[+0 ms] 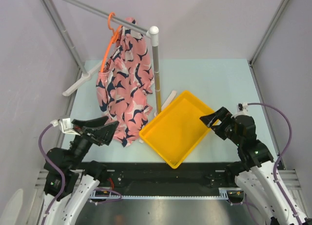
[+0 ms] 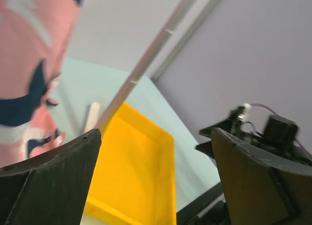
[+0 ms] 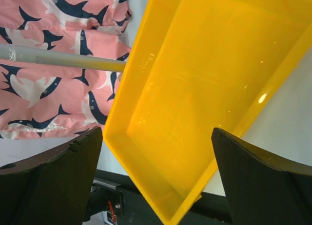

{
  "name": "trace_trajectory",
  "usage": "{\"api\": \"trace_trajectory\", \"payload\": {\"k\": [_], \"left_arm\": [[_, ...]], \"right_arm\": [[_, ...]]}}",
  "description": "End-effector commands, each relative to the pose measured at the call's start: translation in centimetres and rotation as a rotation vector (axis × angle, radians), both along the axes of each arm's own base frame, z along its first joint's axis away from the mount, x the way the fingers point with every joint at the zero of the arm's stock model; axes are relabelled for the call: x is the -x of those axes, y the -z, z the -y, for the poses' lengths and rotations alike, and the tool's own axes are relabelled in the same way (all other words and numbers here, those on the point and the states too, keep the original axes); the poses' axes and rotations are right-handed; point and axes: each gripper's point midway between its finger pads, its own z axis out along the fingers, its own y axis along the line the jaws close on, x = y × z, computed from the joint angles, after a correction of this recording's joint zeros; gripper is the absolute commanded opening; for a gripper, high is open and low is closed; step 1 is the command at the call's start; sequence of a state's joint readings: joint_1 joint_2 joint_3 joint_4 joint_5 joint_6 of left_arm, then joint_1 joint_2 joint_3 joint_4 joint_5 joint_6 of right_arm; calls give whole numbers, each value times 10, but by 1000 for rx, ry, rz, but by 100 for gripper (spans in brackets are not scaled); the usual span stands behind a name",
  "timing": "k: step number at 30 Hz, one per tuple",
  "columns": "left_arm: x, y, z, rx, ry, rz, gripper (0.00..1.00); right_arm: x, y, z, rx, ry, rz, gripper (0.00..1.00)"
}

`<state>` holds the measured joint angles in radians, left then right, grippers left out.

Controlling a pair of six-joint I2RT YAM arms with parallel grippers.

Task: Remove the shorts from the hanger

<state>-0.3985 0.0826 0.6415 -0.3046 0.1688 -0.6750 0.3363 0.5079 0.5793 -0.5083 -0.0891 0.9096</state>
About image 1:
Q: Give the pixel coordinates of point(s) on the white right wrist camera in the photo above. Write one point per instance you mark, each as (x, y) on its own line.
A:
(242, 107)

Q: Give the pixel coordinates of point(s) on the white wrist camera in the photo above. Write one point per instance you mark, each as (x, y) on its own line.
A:
(242, 107)
(64, 124)

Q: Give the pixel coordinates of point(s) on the grey clothes rack with white joints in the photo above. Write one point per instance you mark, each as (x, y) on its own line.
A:
(152, 33)

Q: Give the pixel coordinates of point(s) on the orange plastic hanger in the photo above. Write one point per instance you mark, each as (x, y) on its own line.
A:
(114, 37)

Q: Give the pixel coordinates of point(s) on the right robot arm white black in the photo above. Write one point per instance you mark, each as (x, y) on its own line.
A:
(256, 172)

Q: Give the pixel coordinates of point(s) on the pink shark-print shorts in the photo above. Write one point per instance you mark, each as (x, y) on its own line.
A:
(123, 87)

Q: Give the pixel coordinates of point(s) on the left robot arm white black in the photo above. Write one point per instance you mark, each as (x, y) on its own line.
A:
(65, 191)

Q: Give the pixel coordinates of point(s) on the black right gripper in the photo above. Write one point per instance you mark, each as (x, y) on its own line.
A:
(222, 114)

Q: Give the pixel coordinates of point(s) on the white slotted cable duct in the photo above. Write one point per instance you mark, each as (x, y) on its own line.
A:
(224, 194)

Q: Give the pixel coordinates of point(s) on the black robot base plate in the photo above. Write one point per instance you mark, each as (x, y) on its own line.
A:
(212, 175)

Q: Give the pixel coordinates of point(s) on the yellow plastic tray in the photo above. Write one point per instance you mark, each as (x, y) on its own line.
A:
(177, 135)

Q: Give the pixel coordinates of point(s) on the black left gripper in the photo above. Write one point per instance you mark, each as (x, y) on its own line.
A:
(103, 134)

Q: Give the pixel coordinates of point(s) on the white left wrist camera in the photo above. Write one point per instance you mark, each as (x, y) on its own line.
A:
(64, 124)

